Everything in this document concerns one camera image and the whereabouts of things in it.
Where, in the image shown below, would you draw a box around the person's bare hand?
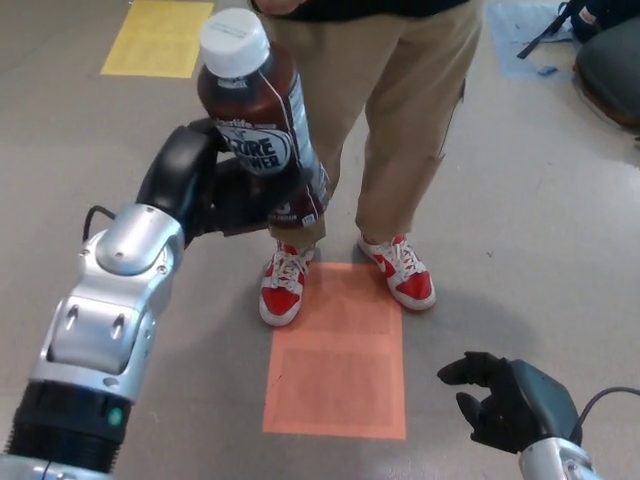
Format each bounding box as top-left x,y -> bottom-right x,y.
249,0 -> 307,19

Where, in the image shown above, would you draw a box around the robot right black Dex3 hand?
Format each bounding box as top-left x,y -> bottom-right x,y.
437,351 -> 584,455

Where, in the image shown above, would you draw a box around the robot left black Dex3 hand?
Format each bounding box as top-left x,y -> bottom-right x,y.
135,118 -> 312,249

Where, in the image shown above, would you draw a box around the brown chocolate protein shake bottle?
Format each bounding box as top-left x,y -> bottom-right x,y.
196,8 -> 332,230

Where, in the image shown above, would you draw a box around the person's black shirt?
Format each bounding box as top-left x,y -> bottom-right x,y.
287,0 -> 471,24

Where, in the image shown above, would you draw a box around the person's right red white sneaker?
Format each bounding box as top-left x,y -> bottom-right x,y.
258,238 -> 316,327

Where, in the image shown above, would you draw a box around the person's red white sneaker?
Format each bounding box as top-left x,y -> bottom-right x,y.
258,238 -> 316,327
357,233 -> 436,312

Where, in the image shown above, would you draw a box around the person's left red white sneaker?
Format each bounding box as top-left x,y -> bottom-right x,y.
357,233 -> 436,312

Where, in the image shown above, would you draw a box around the yellow paper sheet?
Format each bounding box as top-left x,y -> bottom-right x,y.
99,0 -> 215,80

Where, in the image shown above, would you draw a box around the khaki cargo trousers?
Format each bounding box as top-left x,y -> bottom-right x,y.
262,0 -> 486,249

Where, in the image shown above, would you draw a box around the orange paper sheet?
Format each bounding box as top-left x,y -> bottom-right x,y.
261,262 -> 407,441

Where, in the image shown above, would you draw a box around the blue paper sheet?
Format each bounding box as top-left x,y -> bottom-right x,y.
487,2 -> 581,81

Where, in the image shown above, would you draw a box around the dark blue backpack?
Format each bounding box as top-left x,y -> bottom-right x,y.
516,0 -> 640,60

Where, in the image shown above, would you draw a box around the grey round chair seat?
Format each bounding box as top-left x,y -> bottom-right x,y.
572,24 -> 640,132

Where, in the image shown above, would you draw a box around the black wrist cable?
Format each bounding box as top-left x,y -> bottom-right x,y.
82,204 -> 119,241
574,385 -> 640,442

